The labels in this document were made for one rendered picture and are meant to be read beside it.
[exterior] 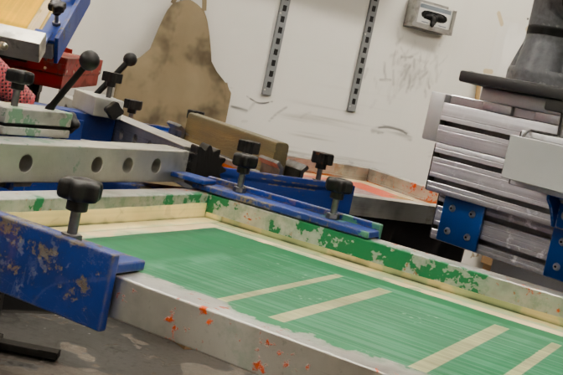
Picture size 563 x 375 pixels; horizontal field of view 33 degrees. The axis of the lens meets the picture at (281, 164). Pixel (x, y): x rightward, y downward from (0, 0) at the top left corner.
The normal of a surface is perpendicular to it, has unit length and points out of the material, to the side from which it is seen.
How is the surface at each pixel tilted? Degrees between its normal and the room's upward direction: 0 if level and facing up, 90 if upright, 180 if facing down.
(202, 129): 90
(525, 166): 90
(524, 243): 90
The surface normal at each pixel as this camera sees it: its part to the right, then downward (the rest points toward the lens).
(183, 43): 0.10, 0.12
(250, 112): 0.50, 0.19
